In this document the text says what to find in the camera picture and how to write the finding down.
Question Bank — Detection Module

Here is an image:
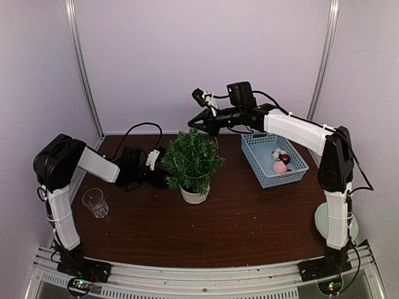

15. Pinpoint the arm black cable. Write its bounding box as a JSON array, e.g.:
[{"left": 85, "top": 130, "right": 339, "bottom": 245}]
[
  {"left": 214, "top": 90, "right": 294, "bottom": 116},
  {"left": 113, "top": 122, "right": 163, "bottom": 159}
]

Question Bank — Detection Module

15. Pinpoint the left aluminium frame post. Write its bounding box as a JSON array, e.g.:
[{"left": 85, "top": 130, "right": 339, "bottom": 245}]
[{"left": 65, "top": 0, "right": 105, "bottom": 139}]

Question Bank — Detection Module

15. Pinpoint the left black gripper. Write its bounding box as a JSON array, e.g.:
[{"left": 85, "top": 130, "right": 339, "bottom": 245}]
[{"left": 130, "top": 166, "right": 174, "bottom": 187}]

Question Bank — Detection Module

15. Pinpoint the red bauble ornament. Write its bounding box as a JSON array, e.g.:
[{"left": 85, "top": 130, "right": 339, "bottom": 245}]
[{"left": 279, "top": 154, "right": 291, "bottom": 165}]

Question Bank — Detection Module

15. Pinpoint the pale green floral plate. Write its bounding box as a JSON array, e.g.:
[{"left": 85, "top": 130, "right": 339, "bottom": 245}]
[{"left": 314, "top": 202, "right": 359, "bottom": 240}]

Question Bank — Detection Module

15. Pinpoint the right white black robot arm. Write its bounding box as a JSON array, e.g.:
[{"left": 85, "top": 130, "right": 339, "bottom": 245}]
[{"left": 188, "top": 82, "right": 354, "bottom": 275}]

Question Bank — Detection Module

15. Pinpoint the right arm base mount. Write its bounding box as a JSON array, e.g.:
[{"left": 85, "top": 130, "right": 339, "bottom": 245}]
[{"left": 298, "top": 257, "right": 352, "bottom": 297}]

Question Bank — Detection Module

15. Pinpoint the right aluminium frame post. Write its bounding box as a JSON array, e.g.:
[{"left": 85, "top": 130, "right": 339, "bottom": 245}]
[{"left": 307, "top": 0, "right": 340, "bottom": 120}]

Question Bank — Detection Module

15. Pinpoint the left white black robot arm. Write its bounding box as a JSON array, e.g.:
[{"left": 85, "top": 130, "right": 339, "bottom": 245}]
[{"left": 33, "top": 134, "right": 173, "bottom": 277}]

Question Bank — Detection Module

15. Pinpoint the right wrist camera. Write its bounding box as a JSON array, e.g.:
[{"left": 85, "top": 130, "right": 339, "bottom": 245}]
[{"left": 191, "top": 88, "right": 219, "bottom": 116}]

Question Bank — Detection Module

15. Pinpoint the blue plastic basket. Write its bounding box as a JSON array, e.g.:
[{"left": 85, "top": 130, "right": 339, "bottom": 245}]
[{"left": 241, "top": 134, "right": 309, "bottom": 189}]

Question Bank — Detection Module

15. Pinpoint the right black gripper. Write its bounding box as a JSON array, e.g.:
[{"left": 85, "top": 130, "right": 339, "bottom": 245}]
[{"left": 189, "top": 105, "right": 244, "bottom": 137}]

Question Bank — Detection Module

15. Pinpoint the small green christmas tree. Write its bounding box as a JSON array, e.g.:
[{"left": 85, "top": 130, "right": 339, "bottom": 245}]
[{"left": 161, "top": 128, "right": 224, "bottom": 193}]

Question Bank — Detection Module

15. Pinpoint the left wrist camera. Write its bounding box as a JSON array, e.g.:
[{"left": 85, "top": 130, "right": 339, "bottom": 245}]
[{"left": 145, "top": 149, "right": 160, "bottom": 171}]

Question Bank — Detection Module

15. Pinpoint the white fluffy ornament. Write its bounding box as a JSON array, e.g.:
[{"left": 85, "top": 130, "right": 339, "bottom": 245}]
[{"left": 272, "top": 148, "right": 286, "bottom": 161}]

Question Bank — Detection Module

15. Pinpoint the white tree pot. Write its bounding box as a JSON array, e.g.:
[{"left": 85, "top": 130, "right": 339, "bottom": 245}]
[{"left": 180, "top": 186, "right": 210, "bottom": 205}]

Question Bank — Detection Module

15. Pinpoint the clear drinking glass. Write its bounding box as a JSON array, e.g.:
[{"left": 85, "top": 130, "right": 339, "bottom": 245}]
[{"left": 82, "top": 188, "right": 109, "bottom": 219}]

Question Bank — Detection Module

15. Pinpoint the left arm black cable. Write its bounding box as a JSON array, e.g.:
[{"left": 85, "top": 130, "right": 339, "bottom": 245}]
[{"left": 113, "top": 122, "right": 163, "bottom": 159}]

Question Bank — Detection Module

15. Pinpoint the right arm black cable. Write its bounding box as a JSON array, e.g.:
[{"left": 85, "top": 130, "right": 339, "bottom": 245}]
[{"left": 214, "top": 90, "right": 294, "bottom": 116}]

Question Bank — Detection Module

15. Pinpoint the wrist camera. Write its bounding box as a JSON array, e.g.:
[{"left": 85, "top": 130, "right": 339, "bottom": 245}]
[
  {"left": 145, "top": 149, "right": 160, "bottom": 171},
  {"left": 191, "top": 88, "right": 219, "bottom": 116}
]

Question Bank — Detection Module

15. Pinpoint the aluminium frame post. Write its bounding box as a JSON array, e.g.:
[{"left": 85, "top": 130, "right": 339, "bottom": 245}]
[
  {"left": 65, "top": 0, "right": 105, "bottom": 139},
  {"left": 307, "top": 0, "right": 340, "bottom": 120}
]

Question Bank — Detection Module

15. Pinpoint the pink pompom ornament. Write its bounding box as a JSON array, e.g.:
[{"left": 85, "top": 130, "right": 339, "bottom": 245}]
[{"left": 273, "top": 161, "right": 287, "bottom": 174}]

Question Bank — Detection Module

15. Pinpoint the front aluminium rail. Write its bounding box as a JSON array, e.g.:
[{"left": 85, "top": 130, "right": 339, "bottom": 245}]
[{"left": 24, "top": 239, "right": 387, "bottom": 299}]

